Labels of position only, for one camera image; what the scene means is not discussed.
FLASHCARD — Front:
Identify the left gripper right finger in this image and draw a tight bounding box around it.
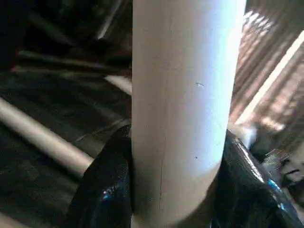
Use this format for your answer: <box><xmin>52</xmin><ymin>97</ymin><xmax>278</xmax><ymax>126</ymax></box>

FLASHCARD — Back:
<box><xmin>209</xmin><ymin>129</ymin><xmax>304</xmax><ymax>228</ymax></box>

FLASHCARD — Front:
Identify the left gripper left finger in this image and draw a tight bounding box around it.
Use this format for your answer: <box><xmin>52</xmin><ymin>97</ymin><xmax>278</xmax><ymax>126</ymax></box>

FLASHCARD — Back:
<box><xmin>65</xmin><ymin>123</ymin><xmax>133</xmax><ymax>228</ymax></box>

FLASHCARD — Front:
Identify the white plastic table leg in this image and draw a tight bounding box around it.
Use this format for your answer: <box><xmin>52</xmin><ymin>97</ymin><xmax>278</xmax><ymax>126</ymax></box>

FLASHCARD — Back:
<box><xmin>131</xmin><ymin>0</ymin><xmax>247</xmax><ymax>228</ymax></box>
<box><xmin>0</xmin><ymin>97</ymin><xmax>95</xmax><ymax>178</ymax></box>

